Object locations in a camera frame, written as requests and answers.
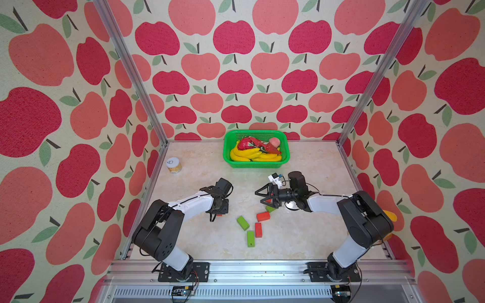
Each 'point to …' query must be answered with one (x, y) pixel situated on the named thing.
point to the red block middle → (263, 216)
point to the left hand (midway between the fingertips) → (223, 211)
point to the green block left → (243, 223)
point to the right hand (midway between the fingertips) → (258, 201)
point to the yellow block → (219, 215)
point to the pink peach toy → (275, 141)
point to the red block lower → (258, 230)
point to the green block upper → (269, 209)
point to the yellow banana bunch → (253, 154)
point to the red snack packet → (252, 142)
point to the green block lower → (251, 239)
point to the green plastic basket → (231, 137)
